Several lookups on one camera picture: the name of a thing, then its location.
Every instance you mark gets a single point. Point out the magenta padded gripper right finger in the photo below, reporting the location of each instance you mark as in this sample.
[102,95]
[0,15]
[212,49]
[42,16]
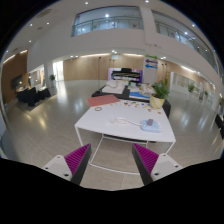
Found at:
[153,166]

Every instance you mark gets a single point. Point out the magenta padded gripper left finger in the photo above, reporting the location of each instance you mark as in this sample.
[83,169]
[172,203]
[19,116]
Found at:
[72,166]

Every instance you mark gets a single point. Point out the brown charger plug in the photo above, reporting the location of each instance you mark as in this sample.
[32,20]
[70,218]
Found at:
[150,122]

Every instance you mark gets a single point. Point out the light blue power strip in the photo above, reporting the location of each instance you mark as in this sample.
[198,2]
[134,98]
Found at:
[150,126]

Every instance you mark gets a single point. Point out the blue board on table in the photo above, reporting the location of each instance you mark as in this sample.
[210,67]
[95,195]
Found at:
[138,95]

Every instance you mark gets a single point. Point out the red rectangular mat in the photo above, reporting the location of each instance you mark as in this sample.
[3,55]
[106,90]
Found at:
[102,100]

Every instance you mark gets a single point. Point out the green plant in yellow pot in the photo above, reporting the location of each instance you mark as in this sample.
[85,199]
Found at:
[160,94]

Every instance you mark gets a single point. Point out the black reception desk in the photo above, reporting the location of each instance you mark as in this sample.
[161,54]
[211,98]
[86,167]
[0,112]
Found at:
[32,96]

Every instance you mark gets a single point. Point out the white architectural model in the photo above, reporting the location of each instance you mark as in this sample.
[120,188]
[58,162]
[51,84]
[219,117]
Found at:
[114,86]

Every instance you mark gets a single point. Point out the distant green potted plant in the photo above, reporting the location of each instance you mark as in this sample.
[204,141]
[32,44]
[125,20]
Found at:
[53,80]

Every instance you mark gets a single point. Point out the green plant by window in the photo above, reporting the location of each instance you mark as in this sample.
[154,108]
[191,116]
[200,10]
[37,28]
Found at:
[191,87]

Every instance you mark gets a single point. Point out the black grand piano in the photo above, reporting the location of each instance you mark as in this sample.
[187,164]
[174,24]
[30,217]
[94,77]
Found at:
[126,74]

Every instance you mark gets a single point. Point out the white metal frame table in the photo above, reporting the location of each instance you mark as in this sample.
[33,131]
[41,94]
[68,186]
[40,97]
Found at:
[119,121]

